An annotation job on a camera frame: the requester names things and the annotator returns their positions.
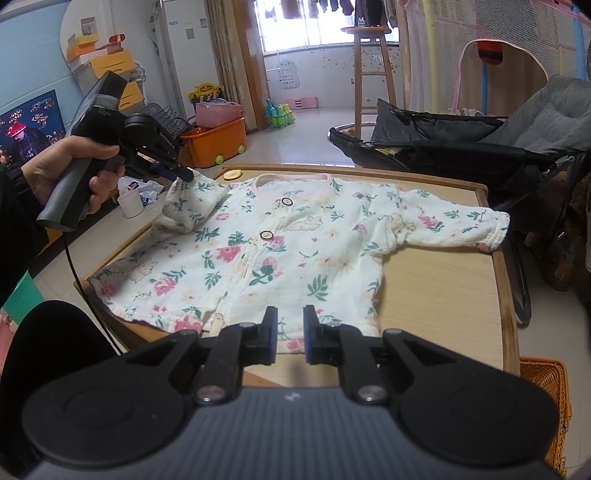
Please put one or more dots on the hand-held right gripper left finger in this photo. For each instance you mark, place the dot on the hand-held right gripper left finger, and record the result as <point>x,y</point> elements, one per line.
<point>273,332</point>

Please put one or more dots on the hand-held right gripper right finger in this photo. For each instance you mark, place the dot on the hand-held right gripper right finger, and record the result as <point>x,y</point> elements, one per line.
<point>308,337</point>

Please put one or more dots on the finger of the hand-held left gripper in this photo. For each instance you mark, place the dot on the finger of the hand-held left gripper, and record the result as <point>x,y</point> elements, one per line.
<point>182,174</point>
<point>143,170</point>

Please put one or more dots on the floral baby shirt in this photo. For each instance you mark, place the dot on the floral baby shirt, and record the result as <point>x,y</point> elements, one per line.
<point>323,240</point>

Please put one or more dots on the person's left forearm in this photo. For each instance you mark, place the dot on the person's left forearm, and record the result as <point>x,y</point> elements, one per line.
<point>14,230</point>

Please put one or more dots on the person's left hand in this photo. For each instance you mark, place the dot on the person's left hand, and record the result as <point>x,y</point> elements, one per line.
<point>51,166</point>

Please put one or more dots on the white blue plastic bag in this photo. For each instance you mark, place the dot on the white blue plastic bag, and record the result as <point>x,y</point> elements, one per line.
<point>150,191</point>

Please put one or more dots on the white plastic bucket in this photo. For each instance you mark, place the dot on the white plastic bucket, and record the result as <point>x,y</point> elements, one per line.
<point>130,205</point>

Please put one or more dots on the orange wheeled storage bin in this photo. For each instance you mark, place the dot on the orange wheeled storage bin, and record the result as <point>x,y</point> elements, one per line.
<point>217,145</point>

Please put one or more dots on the yellow round coaster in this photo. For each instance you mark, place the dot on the yellow round coaster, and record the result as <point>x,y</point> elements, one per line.
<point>232,174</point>

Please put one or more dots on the yellow drawer storage cabinet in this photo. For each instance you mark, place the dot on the yellow drawer storage cabinet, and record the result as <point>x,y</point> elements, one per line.
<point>111,64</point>

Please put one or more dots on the television screen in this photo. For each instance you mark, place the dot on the television screen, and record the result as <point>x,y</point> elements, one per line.
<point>32,124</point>

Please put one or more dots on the pink plastic basket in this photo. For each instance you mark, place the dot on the pink plastic basket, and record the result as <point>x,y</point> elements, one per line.
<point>219,114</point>

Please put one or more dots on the yellow plastic toy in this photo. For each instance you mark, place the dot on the yellow plastic toy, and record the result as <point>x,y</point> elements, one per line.
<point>205,92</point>

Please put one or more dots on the white standing air conditioner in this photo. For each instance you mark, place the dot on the white standing air conditioner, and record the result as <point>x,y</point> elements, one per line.
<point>189,55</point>

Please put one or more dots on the green toy bowling pins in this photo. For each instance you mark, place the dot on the green toy bowling pins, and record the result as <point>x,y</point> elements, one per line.
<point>279,115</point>

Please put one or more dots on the beige curtain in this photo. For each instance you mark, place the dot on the beige curtain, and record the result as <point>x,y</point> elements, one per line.
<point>226,55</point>

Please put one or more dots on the pink step box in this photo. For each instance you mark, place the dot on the pink step box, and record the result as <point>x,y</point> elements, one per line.
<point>301,102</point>

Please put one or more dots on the white hanging chart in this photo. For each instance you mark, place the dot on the white hanging chart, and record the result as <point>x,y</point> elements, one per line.
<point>288,74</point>

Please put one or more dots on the hula hoop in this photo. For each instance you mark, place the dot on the hula hoop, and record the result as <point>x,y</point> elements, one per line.
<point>341,131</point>

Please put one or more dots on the teal plastic bucket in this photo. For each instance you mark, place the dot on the teal plastic bucket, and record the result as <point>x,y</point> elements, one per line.
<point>23,295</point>

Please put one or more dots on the person's black trouser leg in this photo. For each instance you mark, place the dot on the person's black trouser leg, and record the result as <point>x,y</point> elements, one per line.
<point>46,337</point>

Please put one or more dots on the tall wooden bar stool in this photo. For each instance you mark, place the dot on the tall wooden bar stool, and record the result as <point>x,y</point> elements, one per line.
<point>360,83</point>

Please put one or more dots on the hanging laundry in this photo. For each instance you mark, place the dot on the hanging laundry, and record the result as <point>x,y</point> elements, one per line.
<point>323,9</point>

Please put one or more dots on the orange wicker basket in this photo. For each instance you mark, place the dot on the orange wicker basket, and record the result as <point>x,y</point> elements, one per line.
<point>547,406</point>

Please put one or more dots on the grey reclining chair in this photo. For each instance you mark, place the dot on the grey reclining chair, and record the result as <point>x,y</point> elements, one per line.
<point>531,134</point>

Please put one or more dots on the red boxing toy stand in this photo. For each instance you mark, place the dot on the red boxing toy stand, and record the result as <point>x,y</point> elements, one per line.
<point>491,51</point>

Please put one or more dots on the mesh playpen fence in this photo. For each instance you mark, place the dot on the mesh playpen fence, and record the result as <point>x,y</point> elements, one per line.
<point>531,27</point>

